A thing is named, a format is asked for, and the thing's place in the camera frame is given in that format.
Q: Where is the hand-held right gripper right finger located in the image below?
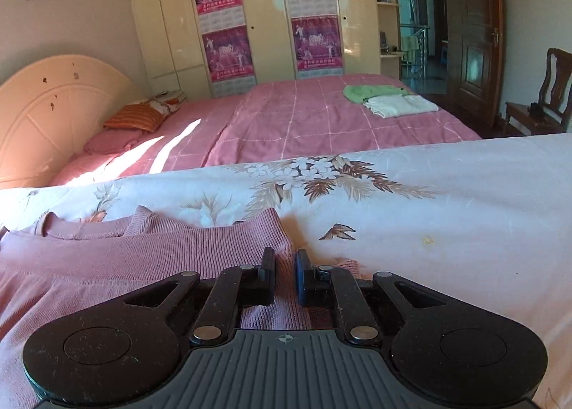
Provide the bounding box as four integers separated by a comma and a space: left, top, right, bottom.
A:
295, 249, 448, 344

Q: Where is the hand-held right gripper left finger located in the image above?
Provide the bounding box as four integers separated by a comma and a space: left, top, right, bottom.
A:
123, 248, 277, 346

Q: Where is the pink knit sweater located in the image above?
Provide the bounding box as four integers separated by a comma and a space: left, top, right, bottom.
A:
0, 206, 364, 409

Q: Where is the pink checked bed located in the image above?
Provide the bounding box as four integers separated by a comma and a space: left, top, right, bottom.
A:
54, 74, 481, 186

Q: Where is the white floral bedsheet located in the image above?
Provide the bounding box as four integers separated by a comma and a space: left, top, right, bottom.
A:
0, 134, 572, 409

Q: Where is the green folded cloth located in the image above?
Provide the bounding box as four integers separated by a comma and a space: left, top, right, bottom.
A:
343, 85, 405, 104

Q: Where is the floral pillow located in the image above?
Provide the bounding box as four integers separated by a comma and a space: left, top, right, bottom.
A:
143, 94, 186, 117

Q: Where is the white folded cloth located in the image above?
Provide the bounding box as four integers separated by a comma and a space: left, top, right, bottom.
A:
363, 95, 439, 118

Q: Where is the pink pillow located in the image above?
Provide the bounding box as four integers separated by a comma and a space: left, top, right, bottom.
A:
85, 128, 144, 155

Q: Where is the orange striped pillow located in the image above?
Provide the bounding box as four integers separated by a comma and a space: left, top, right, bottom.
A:
104, 104, 164, 133

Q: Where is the green towel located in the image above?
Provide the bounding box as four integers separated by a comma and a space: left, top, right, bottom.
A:
401, 37, 421, 63

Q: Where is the metal stair railing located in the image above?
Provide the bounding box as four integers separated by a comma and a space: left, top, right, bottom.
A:
400, 24, 430, 78

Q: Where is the cream wardrobe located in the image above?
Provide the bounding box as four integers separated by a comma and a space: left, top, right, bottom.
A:
123, 0, 400, 99

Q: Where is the cream wooden headboard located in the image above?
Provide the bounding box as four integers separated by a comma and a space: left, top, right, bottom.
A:
0, 55, 150, 190

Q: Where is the brown wooden door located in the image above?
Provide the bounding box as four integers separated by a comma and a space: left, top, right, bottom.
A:
456, 0, 503, 126

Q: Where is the brown wooden chair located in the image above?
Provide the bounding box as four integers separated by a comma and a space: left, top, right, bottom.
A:
505, 48, 572, 136

